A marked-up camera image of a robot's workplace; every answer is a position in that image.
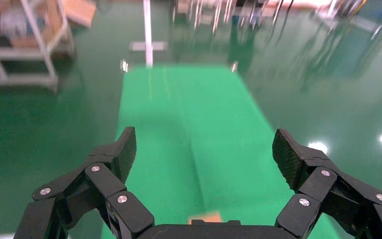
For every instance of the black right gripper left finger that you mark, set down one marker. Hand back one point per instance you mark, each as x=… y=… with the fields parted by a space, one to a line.
x=121 y=155

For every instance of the brown cardboard sheet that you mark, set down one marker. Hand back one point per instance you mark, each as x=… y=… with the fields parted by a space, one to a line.
x=79 y=11

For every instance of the white metal storage rack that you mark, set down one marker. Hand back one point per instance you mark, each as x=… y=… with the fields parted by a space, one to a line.
x=47 y=49

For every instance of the silver metal cloth clip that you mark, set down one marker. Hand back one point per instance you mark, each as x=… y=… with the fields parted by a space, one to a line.
x=124 y=65
x=234 y=66

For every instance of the white pole stand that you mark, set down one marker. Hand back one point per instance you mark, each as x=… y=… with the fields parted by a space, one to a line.
x=148 y=33

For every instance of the green tablecloth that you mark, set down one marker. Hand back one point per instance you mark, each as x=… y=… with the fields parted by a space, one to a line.
x=194 y=115

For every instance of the metal frame legs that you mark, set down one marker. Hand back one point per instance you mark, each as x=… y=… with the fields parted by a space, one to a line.
x=204 y=13

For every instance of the long brown cardboard box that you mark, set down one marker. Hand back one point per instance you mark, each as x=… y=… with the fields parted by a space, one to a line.
x=205 y=217

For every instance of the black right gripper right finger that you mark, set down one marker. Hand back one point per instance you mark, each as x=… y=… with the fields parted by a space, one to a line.
x=288 y=155

